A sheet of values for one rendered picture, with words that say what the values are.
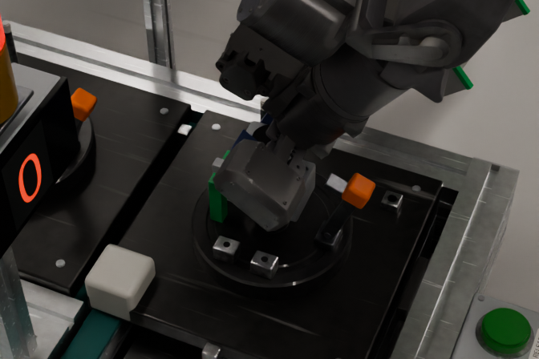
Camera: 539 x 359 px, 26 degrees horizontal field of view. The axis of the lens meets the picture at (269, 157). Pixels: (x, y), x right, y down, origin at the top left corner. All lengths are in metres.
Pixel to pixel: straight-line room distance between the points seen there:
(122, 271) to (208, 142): 0.18
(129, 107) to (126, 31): 0.26
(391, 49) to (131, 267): 0.33
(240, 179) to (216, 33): 0.56
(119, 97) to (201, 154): 0.11
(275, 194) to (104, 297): 0.21
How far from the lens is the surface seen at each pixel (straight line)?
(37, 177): 0.78
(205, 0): 1.42
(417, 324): 0.99
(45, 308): 1.01
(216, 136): 1.11
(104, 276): 0.98
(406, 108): 1.30
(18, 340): 0.95
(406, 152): 1.11
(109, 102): 1.15
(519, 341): 0.98
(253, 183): 0.84
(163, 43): 1.21
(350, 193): 0.93
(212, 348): 0.96
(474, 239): 1.05
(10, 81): 0.72
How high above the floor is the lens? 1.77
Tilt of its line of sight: 47 degrees down
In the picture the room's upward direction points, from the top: straight up
